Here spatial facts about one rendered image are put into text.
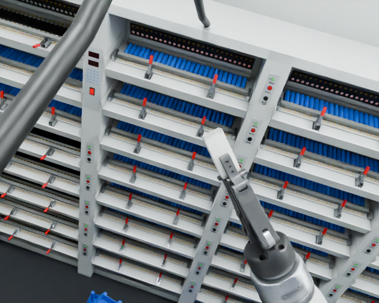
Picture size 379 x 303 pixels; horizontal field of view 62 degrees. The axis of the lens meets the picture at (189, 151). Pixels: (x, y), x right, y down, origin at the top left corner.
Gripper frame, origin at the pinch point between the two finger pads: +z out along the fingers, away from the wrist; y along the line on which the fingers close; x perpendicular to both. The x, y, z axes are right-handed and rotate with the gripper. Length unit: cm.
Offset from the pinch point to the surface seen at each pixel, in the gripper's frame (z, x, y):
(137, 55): 27, -1, -97
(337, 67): -10, -60, -61
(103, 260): -71, 75, -153
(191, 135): -13, -6, -91
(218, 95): -2, -22, -82
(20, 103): 16.3, 15.7, 16.4
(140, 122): 1, 11, -98
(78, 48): 19.1, 9.9, 11.7
